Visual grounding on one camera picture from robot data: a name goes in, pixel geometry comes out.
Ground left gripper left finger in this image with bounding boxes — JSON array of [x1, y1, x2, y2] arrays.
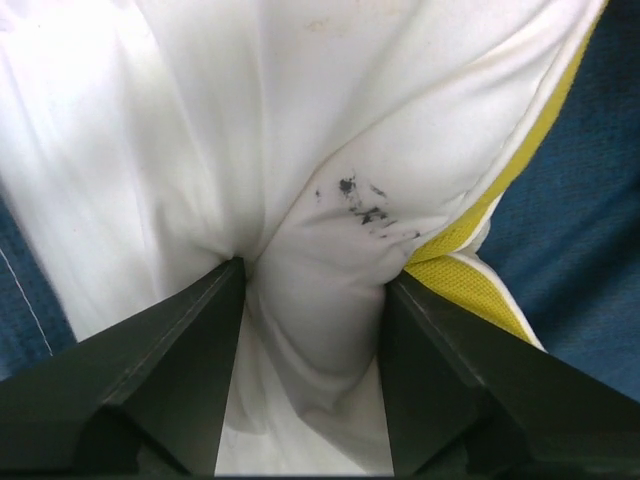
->
[[1, 259, 245, 475]]

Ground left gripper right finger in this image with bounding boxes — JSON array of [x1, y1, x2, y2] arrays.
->
[[378, 274, 639, 475]]

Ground dark blue pillowcase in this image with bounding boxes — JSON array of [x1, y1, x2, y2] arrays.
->
[[0, 0, 640, 401]]

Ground white pillow yellow edge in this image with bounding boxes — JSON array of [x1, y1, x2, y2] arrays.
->
[[1, 1, 603, 474]]

